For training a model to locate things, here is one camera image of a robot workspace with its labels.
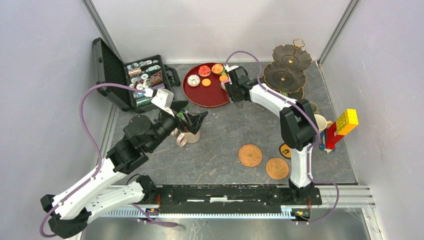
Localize pink beige mug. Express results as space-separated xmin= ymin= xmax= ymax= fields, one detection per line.
xmin=171 ymin=128 xmax=201 ymax=147

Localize orange fruit tart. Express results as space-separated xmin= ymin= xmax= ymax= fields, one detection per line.
xmin=210 ymin=63 xmax=225 ymax=75

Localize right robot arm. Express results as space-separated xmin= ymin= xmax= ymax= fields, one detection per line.
xmin=224 ymin=65 xmax=320 ymax=204

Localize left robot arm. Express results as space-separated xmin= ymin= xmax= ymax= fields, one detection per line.
xmin=40 ymin=108 xmax=208 ymax=239

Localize orange macaron right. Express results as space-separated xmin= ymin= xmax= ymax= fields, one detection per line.
xmin=219 ymin=75 xmax=229 ymax=83

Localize orange macaron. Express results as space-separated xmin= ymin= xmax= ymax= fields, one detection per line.
xmin=219 ymin=75 xmax=229 ymax=83
xmin=201 ymin=78 xmax=212 ymax=87

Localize red round tray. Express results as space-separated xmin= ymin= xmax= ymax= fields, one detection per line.
xmin=181 ymin=62 xmax=230 ymax=108

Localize orange macaron centre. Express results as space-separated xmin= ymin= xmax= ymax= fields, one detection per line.
xmin=201 ymin=78 xmax=212 ymax=87

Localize white sprinkled donut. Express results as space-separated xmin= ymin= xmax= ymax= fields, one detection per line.
xmin=187 ymin=74 xmax=201 ymax=87

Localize three-tier gold dessert stand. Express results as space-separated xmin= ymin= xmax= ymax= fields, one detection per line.
xmin=260 ymin=38 xmax=312 ymax=100

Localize woven coaster left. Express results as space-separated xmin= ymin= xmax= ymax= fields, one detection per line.
xmin=238 ymin=144 xmax=263 ymax=167

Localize woven coaster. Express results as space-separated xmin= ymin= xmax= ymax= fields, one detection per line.
xmin=265 ymin=157 xmax=290 ymax=180
xmin=238 ymin=144 xmax=263 ymax=167

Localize black yellow round coaster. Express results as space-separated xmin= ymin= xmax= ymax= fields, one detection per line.
xmin=279 ymin=143 xmax=292 ymax=160

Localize black open case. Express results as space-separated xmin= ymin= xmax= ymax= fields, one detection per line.
xmin=92 ymin=37 xmax=181 ymax=113

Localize small grey-green cup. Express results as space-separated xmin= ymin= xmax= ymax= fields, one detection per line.
xmin=310 ymin=102 xmax=319 ymax=114

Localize woven coaster right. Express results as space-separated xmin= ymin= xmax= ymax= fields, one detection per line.
xmin=265 ymin=157 xmax=290 ymax=180

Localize yellow cream mug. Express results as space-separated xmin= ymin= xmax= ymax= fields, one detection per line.
xmin=314 ymin=114 xmax=333 ymax=133

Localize red yellow block toy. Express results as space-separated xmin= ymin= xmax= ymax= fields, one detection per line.
xmin=319 ymin=108 xmax=359 ymax=153

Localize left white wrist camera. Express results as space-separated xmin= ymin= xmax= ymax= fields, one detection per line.
xmin=151 ymin=88 xmax=175 ymax=117

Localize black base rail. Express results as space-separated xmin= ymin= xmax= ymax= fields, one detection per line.
xmin=137 ymin=176 xmax=323 ymax=218

